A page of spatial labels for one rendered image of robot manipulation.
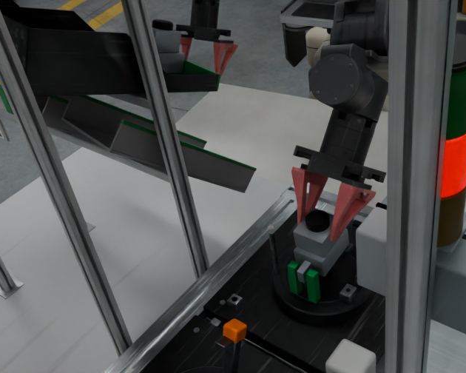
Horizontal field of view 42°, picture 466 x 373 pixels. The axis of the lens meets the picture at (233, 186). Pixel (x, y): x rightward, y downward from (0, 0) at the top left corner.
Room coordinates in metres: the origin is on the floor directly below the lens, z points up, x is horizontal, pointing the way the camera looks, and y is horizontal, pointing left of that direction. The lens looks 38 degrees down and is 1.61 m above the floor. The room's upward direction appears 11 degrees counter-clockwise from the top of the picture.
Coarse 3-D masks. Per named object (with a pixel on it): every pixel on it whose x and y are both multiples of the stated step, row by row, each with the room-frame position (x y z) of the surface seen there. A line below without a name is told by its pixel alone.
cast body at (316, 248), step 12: (312, 216) 0.57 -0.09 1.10; (324, 216) 0.56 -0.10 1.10; (300, 228) 0.56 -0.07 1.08; (312, 228) 0.55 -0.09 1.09; (324, 228) 0.55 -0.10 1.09; (300, 240) 0.55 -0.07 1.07; (312, 240) 0.54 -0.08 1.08; (324, 240) 0.53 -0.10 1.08; (348, 240) 0.57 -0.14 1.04; (300, 252) 0.55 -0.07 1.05; (312, 252) 0.54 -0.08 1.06; (324, 252) 0.53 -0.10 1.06; (336, 252) 0.55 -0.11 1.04; (300, 264) 0.55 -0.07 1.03; (312, 264) 0.54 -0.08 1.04; (324, 264) 0.53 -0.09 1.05; (300, 276) 0.53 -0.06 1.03; (324, 276) 0.53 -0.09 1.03
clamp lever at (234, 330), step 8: (232, 320) 0.45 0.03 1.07; (224, 328) 0.44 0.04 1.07; (232, 328) 0.44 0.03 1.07; (240, 328) 0.44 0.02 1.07; (224, 336) 0.44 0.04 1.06; (232, 336) 0.43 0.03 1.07; (240, 336) 0.43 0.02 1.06; (216, 344) 0.43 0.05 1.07; (224, 344) 0.42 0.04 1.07; (232, 344) 0.43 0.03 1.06; (240, 344) 0.44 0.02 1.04; (232, 352) 0.43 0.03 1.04; (224, 360) 0.43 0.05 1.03; (232, 360) 0.42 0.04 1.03; (224, 368) 0.43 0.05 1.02; (232, 368) 0.42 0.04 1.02
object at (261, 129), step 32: (224, 96) 1.31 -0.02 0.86; (256, 96) 1.28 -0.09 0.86; (288, 96) 1.26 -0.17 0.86; (192, 128) 1.20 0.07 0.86; (224, 128) 1.17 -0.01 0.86; (256, 128) 1.15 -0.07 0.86; (288, 128) 1.12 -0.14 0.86; (320, 128) 1.10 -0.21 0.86; (384, 128) 1.06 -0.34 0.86; (256, 160) 1.03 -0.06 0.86; (288, 160) 1.01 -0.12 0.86; (384, 160) 0.95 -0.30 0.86; (384, 192) 0.86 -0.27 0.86
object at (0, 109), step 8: (112, 96) 0.74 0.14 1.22; (120, 96) 0.72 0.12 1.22; (128, 96) 0.71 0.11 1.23; (136, 96) 0.70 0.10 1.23; (144, 96) 0.70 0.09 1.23; (0, 104) 0.59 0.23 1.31; (136, 104) 0.70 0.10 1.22; (144, 104) 0.69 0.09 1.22; (0, 112) 0.59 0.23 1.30; (8, 112) 0.58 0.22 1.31
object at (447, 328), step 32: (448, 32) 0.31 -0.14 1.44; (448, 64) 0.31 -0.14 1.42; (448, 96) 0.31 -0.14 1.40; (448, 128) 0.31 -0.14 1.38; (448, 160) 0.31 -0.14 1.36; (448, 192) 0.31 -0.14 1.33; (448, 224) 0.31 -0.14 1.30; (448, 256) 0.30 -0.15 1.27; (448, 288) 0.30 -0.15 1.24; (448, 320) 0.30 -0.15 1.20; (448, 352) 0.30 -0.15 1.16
